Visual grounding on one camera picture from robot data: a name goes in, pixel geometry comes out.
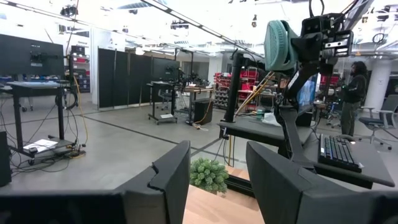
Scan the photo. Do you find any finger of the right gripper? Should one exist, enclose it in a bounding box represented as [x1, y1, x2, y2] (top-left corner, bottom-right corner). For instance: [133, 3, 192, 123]
[290, 32, 325, 63]

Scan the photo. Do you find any red storage bin rack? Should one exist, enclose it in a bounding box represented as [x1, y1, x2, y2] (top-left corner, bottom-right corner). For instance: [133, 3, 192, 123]
[213, 68, 259, 110]

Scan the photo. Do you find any black monitor back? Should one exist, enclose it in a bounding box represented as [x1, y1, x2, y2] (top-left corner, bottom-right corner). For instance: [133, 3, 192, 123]
[0, 33, 65, 77]

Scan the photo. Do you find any black box case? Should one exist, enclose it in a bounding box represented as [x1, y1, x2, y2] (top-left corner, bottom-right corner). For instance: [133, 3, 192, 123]
[0, 130, 12, 188]

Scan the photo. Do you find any yellow hanging cable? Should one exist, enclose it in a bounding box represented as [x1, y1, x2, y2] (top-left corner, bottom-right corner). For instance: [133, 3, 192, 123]
[73, 76, 90, 147]

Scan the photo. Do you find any grey monitor stand desk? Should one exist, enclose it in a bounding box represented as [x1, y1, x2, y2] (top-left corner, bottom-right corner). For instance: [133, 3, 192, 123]
[217, 115, 313, 149]

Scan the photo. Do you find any white plastic bag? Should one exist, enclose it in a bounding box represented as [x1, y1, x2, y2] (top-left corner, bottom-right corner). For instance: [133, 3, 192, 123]
[262, 112, 282, 127]

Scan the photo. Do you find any black computer case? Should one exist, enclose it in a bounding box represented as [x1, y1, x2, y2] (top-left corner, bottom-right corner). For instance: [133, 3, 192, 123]
[192, 98, 215, 126]

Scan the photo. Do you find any black aluminium table frame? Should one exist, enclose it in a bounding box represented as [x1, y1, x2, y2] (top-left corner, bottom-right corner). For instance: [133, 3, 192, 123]
[222, 172, 261, 198]

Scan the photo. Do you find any black rolling desk stand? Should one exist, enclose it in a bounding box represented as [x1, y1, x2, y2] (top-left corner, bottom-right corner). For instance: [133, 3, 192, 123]
[6, 80, 85, 161]

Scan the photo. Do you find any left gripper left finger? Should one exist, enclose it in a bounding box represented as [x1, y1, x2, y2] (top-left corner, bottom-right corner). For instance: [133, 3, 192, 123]
[114, 140, 192, 224]

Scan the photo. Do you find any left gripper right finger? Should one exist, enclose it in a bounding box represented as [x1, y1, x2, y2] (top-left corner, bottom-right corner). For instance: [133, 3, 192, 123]
[245, 141, 315, 224]

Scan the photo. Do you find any backlit black keyboard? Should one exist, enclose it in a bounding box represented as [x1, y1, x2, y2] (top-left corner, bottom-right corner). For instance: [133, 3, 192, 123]
[317, 133, 364, 174]

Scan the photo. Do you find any grey office chair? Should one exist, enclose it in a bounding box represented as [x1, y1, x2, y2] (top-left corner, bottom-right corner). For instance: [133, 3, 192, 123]
[359, 94, 398, 151]

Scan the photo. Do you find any black partition wall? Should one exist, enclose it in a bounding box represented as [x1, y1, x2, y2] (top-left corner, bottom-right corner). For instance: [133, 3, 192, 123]
[98, 47, 181, 109]

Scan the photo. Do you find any person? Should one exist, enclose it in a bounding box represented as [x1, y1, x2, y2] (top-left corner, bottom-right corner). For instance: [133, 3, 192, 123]
[340, 60, 369, 137]

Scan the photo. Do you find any green potted succulent plant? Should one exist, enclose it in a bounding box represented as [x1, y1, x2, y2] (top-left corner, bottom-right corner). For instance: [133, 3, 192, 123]
[189, 157, 230, 194]

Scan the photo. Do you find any green rubber slide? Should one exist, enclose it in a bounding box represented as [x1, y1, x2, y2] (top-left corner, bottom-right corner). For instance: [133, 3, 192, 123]
[263, 19, 300, 72]

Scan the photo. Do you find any monitor with blue screen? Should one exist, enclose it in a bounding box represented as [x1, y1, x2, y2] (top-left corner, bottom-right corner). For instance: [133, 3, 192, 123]
[295, 74, 318, 110]

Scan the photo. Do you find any wooden workstation table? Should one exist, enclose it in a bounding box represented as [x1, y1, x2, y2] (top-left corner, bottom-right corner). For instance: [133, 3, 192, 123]
[146, 65, 216, 126]

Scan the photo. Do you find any grey keyboard desk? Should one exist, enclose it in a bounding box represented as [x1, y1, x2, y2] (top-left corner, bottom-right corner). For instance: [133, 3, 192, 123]
[303, 135, 396, 190]

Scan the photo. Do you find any white round column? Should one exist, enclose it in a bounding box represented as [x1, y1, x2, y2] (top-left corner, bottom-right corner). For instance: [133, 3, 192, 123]
[364, 67, 393, 110]

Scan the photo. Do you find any black monitor pole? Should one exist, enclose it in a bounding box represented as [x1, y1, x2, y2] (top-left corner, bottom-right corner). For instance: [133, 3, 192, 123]
[223, 52, 247, 123]

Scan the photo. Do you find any white paper sheet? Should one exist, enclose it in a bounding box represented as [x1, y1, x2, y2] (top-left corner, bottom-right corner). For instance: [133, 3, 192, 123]
[23, 138, 59, 154]

